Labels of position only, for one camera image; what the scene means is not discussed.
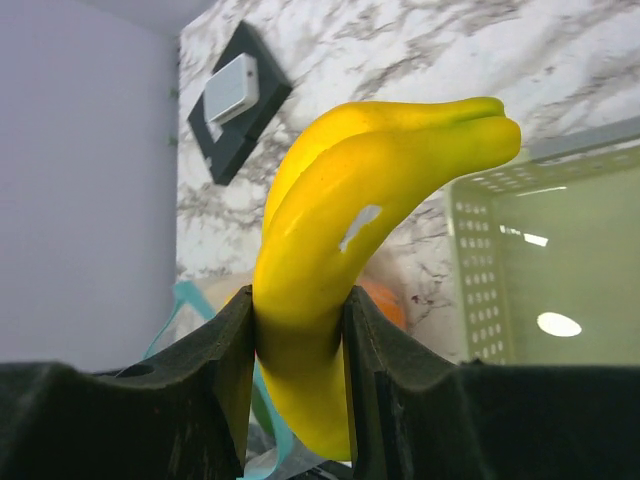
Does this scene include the black flat box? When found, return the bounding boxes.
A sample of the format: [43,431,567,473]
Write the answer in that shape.
[187,21,293,185]

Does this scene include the pale green plastic basket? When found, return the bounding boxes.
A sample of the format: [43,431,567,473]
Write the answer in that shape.
[446,117,639,365]

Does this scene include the yellow toy banana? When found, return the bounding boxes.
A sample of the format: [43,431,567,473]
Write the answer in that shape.
[252,97,522,461]

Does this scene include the orange toy orange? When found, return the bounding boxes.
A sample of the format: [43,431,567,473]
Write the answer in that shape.
[359,277,407,331]

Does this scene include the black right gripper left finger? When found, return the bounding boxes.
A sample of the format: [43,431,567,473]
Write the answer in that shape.
[1,287,254,479]

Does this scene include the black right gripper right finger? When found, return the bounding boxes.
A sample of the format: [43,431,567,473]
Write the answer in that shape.
[342,287,639,479]

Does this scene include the small white device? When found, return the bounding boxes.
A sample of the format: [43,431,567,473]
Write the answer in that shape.
[203,53,260,125]

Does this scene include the yellow toy pear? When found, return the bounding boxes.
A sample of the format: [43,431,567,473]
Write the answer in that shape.
[202,271,253,312]

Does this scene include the clear zip top bag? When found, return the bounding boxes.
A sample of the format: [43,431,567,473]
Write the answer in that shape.
[142,269,321,480]

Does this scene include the green toy fruit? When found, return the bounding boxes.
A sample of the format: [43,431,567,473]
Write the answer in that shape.
[251,359,275,438]

